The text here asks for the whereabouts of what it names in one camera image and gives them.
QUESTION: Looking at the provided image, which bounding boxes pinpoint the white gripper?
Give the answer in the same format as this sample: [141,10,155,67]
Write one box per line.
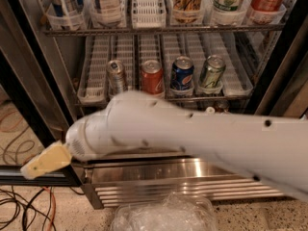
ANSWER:
[20,122,90,180]

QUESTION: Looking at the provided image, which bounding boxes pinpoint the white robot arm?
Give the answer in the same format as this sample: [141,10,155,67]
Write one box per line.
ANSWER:
[21,90,308,201]

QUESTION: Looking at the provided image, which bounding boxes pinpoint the left glass fridge door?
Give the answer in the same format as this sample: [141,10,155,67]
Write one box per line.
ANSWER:
[0,0,85,186]

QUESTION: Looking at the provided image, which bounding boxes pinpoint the glass fridge door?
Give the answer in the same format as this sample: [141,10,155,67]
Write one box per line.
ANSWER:
[244,0,308,117]
[0,0,85,186]

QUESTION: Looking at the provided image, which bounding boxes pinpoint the silver can middle shelf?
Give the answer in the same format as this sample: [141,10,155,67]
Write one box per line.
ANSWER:
[107,60,128,95]

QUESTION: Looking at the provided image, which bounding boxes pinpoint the red coke can middle shelf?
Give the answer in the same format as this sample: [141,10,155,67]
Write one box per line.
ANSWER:
[141,60,163,94]

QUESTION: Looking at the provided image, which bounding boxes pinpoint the blue pepsi can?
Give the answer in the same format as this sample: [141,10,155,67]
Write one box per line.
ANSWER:
[170,56,194,90]

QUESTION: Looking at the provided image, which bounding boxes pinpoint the blue white tall can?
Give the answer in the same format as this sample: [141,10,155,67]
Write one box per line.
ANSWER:
[44,0,85,19]

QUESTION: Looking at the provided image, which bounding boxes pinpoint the brown can bottom rear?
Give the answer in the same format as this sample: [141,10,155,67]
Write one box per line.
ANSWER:
[214,100,230,113]

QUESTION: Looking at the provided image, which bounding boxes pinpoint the green can middle shelf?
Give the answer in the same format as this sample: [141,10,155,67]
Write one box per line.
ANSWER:
[198,55,226,88]

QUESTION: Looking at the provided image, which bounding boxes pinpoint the gold tall can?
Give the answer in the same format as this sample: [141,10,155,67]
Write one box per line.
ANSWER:
[172,0,202,23]

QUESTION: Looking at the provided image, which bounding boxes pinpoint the stainless steel fridge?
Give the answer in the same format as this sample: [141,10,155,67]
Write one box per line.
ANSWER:
[45,0,296,209]

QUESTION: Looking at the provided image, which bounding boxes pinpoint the right glass fridge door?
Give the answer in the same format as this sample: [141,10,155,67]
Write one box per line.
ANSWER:
[244,0,308,117]

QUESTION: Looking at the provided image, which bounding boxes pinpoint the empty white tray middle left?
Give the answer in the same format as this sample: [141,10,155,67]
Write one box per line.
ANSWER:
[77,36,110,105]

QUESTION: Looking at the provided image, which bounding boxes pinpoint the clear plastic bag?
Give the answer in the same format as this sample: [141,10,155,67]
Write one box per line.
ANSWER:
[110,192,218,231]

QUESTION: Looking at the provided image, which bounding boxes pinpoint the brown bottle white cap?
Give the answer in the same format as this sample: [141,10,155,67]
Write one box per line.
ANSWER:
[205,107,216,114]

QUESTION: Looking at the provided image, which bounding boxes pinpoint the orange cable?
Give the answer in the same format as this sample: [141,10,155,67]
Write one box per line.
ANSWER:
[40,186,58,231]

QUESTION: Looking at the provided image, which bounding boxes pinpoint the black cables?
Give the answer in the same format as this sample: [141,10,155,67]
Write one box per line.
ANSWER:
[0,186,85,231]

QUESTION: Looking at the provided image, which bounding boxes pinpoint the top wire shelf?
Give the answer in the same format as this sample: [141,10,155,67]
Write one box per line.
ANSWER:
[43,24,284,37]

